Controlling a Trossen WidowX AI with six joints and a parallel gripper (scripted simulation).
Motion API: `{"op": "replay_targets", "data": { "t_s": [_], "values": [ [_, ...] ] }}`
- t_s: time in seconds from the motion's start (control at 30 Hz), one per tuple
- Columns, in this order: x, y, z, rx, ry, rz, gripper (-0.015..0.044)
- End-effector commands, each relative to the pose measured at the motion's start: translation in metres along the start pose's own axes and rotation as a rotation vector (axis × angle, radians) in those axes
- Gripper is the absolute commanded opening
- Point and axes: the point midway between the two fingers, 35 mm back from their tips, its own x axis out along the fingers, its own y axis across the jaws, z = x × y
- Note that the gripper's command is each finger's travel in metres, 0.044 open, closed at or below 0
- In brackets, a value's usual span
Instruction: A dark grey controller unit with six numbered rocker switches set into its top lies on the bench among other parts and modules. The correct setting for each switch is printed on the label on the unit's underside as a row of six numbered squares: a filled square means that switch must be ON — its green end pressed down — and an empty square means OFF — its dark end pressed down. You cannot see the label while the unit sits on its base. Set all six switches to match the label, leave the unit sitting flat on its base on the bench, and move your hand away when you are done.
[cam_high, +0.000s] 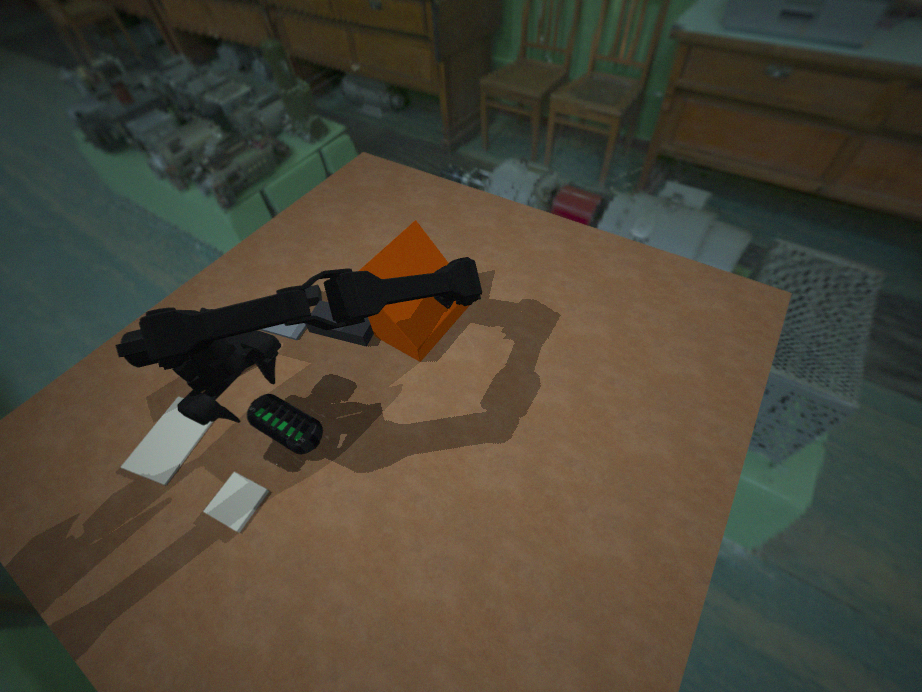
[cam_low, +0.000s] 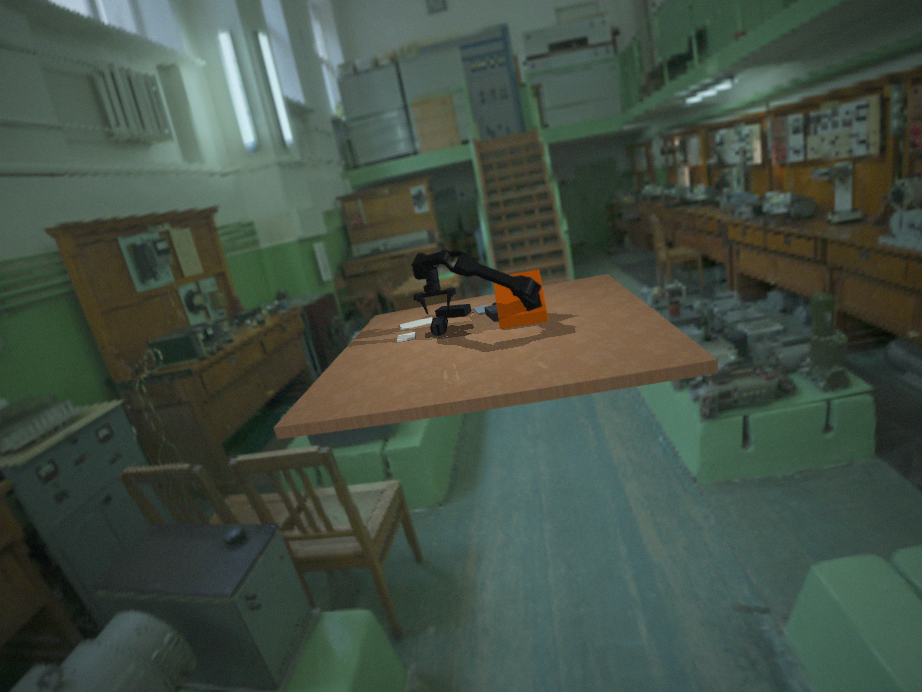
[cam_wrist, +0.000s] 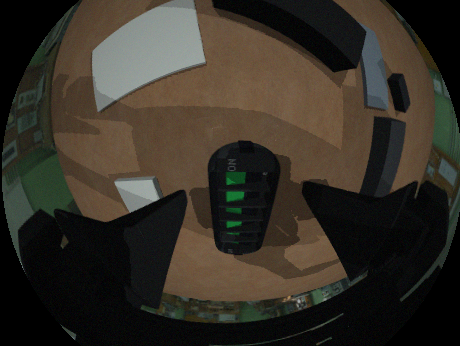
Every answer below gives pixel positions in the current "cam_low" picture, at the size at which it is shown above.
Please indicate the dark grey controller unit with white label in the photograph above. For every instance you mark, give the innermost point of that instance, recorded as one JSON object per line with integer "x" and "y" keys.
{"x": 439, "y": 325}

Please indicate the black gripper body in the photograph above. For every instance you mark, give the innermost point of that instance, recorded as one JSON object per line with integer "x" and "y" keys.
{"x": 433, "y": 285}

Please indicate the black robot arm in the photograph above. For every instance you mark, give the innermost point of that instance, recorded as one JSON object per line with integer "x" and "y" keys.
{"x": 524, "y": 287}

